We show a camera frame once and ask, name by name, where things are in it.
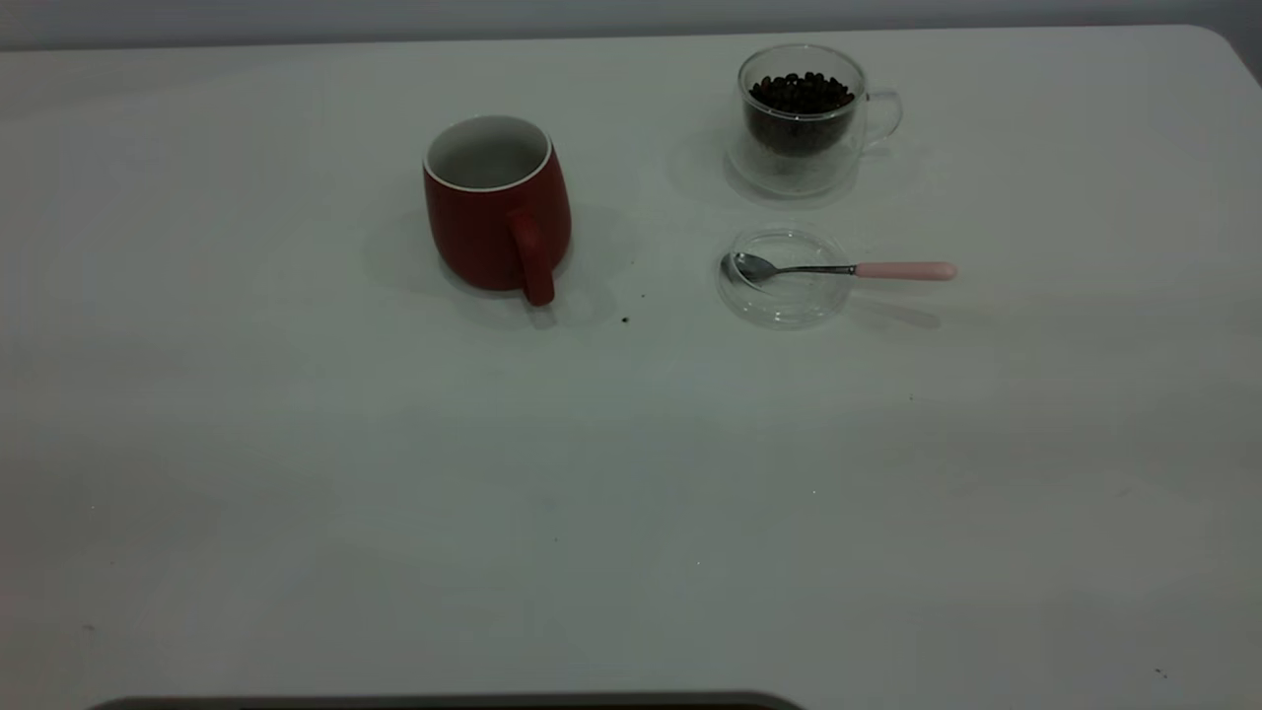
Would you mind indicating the red ceramic mug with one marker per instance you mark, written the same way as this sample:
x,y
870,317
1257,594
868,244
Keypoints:
x,y
478,232

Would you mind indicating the clear round glass lid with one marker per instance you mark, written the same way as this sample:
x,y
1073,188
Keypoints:
x,y
789,306

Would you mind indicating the dark coffee beans pile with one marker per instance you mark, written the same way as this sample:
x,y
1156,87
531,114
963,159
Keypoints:
x,y
799,113

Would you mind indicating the clear double-wall glass cup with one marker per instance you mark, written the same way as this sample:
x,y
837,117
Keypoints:
x,y
838,163

